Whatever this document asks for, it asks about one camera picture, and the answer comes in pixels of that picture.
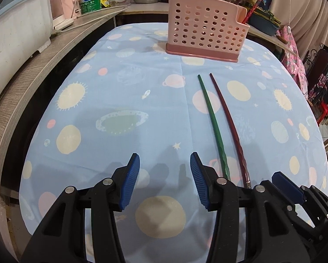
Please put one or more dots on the blue basin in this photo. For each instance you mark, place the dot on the blue basin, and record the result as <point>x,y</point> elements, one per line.
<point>263,23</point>

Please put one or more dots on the glass container green lid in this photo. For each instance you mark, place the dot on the glass container green lid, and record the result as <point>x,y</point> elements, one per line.
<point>120,0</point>

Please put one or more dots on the green label white jar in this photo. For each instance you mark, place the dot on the green label white jar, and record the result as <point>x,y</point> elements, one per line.
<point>90,0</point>

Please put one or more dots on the white power strip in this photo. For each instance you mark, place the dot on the white power strip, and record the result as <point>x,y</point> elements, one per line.
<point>64,24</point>

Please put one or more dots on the red plastic stool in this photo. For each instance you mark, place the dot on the red plastic stool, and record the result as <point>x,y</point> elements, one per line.
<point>325,113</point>

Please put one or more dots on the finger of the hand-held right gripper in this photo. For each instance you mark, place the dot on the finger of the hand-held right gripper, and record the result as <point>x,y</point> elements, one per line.
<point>316,198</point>
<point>287,187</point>

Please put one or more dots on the black metal chair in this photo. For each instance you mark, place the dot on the black metal chair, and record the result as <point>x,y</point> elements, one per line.
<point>318,65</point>

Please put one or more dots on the pink perforated utensil basket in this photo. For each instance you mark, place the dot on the pink perforated utensil basket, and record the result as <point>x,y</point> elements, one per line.
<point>202,27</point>

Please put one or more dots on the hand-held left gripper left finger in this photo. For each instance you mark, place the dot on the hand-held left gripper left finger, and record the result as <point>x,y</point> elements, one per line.
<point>128,183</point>

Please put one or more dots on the green chopstick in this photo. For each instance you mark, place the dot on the green chopstick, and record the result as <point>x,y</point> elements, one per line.
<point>215,127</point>

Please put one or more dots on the beige curtain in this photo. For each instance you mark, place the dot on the beige curtain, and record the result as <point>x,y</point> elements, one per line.
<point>311,8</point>

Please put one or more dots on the pink floral cloth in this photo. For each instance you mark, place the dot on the pink floral cloth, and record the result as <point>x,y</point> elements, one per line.
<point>294,60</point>

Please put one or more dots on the white plastic tub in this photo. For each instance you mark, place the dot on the white plastic tub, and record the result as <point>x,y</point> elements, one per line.
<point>16,33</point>

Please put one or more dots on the bright red chopstick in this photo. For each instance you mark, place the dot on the bright red chopstick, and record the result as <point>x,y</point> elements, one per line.
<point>254,6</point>

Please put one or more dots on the blue planet print tablecloth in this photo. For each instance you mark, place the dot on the blue planet print tablecloth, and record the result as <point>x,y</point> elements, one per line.
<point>125,87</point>

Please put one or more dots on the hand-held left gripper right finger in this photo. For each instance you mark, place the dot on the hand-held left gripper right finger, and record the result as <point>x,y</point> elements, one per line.
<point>200,183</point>

